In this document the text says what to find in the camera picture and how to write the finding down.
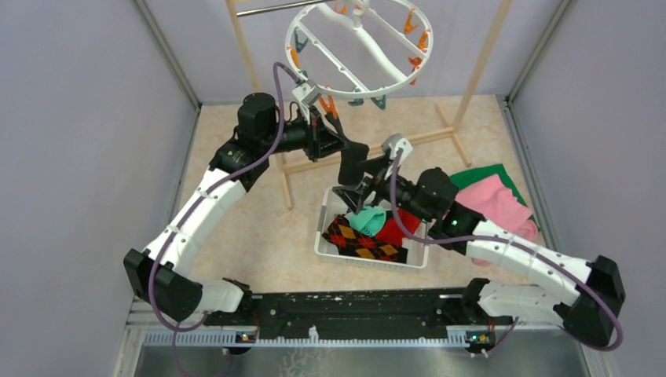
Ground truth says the teal patterned sock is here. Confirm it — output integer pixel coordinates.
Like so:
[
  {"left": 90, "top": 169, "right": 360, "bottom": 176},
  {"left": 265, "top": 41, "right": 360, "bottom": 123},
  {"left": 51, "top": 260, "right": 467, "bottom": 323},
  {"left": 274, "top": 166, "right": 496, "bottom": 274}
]
[{"left": 345, "top": 206, "right": 387, "bottom": 236}]

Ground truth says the black argyle sock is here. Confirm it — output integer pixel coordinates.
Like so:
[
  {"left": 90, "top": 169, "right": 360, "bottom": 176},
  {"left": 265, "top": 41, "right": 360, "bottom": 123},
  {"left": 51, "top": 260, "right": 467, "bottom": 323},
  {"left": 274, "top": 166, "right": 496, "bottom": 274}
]
[{"left": 322, "top": 215, "right": 408, "bottom": 264}]

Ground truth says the green cloth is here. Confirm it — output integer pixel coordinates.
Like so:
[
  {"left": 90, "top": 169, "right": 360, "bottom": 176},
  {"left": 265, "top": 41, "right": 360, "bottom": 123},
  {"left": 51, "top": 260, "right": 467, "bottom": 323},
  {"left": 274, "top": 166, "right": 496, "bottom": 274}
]
[{"left": 451, "top": 163, "right": 536, "bottom": 223}]

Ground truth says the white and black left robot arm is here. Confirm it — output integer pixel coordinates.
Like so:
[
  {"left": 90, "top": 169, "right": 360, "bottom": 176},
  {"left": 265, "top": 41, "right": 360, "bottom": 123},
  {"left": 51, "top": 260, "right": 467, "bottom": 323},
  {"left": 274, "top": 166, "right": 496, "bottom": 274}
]
[{"left": 123, "top": 93, "right": 350, "bottom": 328}]

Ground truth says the red sock with cat face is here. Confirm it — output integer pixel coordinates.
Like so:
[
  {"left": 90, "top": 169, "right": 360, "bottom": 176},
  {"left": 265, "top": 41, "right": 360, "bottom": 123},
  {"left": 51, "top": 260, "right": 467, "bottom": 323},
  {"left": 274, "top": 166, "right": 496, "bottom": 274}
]
[{"left": 374, "top": 208, "right": 421, "bottom": 247}]

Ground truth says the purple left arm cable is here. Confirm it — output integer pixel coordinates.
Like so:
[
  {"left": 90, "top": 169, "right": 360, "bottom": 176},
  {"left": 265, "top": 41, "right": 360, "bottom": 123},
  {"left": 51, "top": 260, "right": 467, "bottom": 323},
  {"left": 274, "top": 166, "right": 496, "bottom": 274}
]
[{"left": 148, "top": 61, "right": 303, "bottom": 377}]

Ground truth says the white slotted cable duct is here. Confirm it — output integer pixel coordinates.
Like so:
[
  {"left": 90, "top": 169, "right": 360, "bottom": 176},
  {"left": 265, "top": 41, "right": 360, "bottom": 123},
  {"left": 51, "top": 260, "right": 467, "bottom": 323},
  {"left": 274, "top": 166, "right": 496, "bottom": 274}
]
[{"left": 142, "top": 328, "right": 470, "bottom": 348}]

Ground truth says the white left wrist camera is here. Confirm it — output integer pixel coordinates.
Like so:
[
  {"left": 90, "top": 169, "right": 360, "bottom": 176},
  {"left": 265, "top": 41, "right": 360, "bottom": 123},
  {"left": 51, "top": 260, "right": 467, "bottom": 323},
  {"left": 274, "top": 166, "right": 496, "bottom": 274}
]
[{"left": 291, "top": 79, "right": 321, "bottom": 121}]

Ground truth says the wooden drying rack frame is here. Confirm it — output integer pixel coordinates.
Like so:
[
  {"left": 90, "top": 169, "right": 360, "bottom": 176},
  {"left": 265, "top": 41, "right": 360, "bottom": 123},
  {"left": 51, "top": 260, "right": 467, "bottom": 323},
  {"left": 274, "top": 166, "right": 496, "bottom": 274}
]
[{"left": 225, "top": 0, "right": 514, "bottom": 212}]

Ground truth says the aluminium rail frame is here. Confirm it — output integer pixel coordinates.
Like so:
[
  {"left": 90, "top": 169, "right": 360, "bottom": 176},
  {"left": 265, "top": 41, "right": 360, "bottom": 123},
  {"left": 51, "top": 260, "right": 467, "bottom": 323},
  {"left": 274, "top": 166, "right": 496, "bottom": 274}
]
[{"left": 114, "top": 288, "right": 617, "bottom": 376}]

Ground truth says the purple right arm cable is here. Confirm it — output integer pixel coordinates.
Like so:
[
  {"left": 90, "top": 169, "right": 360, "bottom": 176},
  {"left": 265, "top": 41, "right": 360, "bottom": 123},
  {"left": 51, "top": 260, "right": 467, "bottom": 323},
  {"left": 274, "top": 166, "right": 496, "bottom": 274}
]
[{"left": 388, "top": 151, "right": 625, "bottom": 357}]

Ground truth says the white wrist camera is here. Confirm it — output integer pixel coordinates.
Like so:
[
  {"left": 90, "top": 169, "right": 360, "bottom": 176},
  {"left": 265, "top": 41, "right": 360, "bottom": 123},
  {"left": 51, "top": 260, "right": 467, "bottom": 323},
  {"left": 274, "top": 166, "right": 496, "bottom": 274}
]
[
  {"left": 291, "top": 79, "right": 321, "bottom": 121},
  {"left": 381, "top": 134, "right": 413, "bottom": 166}
]

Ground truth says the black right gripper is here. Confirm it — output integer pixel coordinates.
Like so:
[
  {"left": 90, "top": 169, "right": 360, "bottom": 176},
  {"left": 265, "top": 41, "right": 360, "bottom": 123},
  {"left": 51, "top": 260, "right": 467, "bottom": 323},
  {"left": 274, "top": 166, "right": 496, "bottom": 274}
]
[{"left": 333, "top": 153, "right": 434, "bottom": 224}]

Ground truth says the pink cloth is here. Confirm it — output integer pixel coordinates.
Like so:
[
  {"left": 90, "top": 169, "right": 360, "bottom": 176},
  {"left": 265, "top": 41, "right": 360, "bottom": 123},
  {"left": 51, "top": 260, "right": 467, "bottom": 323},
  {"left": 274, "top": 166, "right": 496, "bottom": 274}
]
[{"left": 456, "top": 174, "right": 538, "bottom": 241}]

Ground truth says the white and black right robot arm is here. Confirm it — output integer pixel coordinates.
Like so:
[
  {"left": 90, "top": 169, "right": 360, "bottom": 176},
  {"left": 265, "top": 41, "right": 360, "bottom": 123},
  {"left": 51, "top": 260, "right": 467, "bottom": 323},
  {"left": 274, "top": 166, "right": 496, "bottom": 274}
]
[{"left": 332, "top": 164, "right": 626, "bottom": 351}]

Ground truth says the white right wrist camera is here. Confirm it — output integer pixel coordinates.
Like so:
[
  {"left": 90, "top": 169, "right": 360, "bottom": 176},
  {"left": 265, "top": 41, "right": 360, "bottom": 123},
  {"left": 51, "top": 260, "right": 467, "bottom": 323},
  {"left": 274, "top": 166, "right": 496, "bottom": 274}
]
[{"left": 381, "top": 134, "right": 413, "bottom": 166}]

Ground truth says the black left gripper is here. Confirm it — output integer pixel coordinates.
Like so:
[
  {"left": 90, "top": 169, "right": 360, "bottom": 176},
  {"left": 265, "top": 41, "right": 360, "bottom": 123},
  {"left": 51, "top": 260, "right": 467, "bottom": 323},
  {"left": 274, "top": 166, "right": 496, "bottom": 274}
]
[{"left": 261, "top": 104, "right": 349, "bottom": 162}]

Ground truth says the white round sock hanger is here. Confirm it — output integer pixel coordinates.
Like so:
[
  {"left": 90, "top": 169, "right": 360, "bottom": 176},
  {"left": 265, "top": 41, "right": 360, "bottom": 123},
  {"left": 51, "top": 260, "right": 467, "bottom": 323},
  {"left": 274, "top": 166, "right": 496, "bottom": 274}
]
[{"left": 284, "top": 1, "right": 435, "bottom": 100}]

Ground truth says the white perforated plastic basket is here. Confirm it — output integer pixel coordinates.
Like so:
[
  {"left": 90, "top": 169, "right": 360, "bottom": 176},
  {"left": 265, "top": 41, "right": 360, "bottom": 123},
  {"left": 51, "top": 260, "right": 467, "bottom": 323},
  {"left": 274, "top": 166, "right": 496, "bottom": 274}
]
[{"left": 313, "top": 187, "right": 430, "bottom": 273}]

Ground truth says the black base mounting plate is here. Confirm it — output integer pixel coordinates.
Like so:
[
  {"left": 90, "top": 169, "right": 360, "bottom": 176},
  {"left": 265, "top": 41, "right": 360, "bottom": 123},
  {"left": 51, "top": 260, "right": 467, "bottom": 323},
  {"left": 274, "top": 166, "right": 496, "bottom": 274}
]
[{"left": 204, "top": 287, "right": 514, "bottom": 353}]

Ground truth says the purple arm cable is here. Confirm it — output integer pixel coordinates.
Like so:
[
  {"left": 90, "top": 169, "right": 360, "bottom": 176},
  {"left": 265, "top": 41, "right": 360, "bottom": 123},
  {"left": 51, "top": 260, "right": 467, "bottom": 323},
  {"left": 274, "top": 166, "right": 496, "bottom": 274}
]
[
  {"left": 388, "top": 151, "right": 625, "bottom": 357},
  {"left": 148, "top": 61, "right": 303, "bottom": 377}
]

